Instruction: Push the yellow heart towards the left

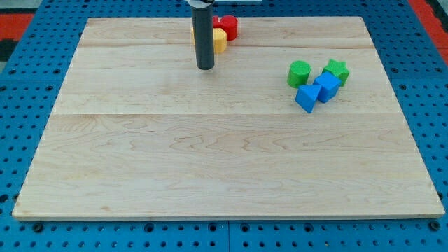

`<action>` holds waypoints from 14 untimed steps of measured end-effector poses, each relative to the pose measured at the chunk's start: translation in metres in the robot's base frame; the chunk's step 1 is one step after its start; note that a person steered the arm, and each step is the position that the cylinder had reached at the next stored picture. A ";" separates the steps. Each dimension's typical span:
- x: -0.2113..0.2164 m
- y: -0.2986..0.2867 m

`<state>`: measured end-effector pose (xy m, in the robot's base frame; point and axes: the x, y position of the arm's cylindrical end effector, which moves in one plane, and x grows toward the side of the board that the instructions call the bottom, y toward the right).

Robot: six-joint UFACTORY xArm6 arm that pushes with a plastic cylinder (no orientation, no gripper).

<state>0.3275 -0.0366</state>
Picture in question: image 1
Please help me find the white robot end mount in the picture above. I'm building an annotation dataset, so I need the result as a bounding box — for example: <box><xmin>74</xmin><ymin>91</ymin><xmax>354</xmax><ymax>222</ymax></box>
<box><xmin>185</xmin><ymin>0</ymin><xmax>263</xmax><ymax>7</ymax></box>

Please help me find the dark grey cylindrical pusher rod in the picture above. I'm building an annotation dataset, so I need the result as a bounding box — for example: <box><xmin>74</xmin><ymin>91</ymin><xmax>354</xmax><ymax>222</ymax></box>
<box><xmin>190</xmin><ymin>2</ymin><xmax>214</xmax><ymax>70</ymax></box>

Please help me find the yellow heart block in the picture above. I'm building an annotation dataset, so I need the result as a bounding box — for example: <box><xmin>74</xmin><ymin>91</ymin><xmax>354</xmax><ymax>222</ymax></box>
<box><xmin>213</xmin><ymin>28</ymin><xmax>228</xmax><ymax>54</ymax></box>

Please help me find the red block behind rod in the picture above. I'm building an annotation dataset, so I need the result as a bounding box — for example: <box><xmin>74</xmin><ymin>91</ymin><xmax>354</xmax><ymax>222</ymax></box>
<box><xmin>212</xmin><ymin>15</ymin><xmax>221</xmax><ymax>29</ymax></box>

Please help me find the red cylinder block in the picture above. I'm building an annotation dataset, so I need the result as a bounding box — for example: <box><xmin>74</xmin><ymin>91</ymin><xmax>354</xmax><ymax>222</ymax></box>
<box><xmin>220</xmin><ymin>15</ymin><xmax>238</xmax><ymax>41</ymax></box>

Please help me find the green cylinder block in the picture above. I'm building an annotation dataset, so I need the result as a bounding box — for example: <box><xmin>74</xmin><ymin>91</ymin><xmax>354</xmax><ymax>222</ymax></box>
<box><xmin>287</xmin><ymin>60</ymin><xmax>311</xmax><ymax>88</ymax></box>

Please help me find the blue triangular prism block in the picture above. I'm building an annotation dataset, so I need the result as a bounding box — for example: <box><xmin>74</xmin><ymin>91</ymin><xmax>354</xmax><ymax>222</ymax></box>
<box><xmin>295</xmin><ymin>85</ymin><xmax>321</xmax><ymax>113</ymax></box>

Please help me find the light wooden board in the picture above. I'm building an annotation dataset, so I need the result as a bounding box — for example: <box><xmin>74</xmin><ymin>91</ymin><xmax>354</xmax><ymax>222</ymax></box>
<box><xmin>13</xmin><ymin>17</ymin><xmax>445</xmax><ymax>221</ymax></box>

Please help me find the blue cube block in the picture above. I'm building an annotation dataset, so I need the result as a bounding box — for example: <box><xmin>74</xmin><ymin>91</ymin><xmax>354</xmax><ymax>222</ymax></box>
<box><xmin>313</xmin><ymin>72</ymin><xmax>342</xmax><ymax>103</ymax></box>

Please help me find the green star block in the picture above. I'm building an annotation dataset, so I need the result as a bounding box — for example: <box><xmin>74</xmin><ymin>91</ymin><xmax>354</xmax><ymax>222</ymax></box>
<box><xmin>322</xmin><ymin>59</ymin><xmax>350</xmax><ymax>87</ymax></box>

